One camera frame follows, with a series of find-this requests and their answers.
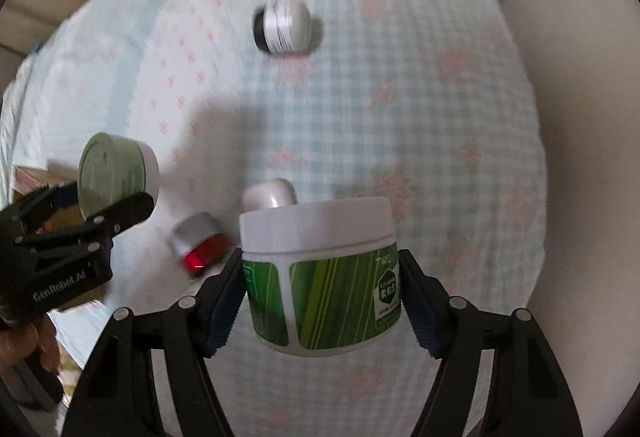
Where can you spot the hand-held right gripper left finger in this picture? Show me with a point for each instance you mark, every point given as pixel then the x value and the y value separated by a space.
pixel 226 304

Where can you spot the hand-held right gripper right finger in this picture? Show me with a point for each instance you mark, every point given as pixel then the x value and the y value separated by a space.
pixel 419 312

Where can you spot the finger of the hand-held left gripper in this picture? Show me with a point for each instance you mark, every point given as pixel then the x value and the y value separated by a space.
pixel 120 213
pixel 47 202

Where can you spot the white jar with green label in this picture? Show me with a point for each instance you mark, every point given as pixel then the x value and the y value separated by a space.
pixel 320 274

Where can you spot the person's left hand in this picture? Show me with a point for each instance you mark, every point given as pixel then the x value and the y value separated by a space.
pixel 37 342

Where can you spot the red jar with silver lid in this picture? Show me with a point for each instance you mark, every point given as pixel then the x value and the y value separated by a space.
pixel 200 244

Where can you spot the checkered floral bed sheet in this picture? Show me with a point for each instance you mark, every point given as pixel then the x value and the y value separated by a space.
pixel 320 117

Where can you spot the small white black-capped jar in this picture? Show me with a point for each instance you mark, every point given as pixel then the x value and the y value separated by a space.
pixel 285 27

